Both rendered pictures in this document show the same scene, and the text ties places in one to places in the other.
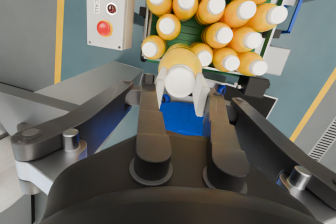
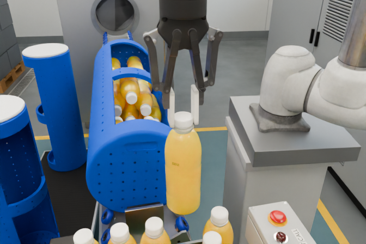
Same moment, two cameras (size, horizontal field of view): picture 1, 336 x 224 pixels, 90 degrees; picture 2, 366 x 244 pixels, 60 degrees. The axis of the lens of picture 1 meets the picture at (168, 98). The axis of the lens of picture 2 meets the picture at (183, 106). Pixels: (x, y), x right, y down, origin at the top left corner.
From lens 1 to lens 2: 0.47 m
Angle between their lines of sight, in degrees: 42
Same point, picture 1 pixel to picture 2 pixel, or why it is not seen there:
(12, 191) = (269, 73)
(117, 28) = (264, 223)
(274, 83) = not seen: outside the picture
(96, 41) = (279, 206)
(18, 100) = (324, 146)
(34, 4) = not seen: outside the picture
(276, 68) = not seen: outside the picture
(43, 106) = (298, 147)
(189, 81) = (177, 117)
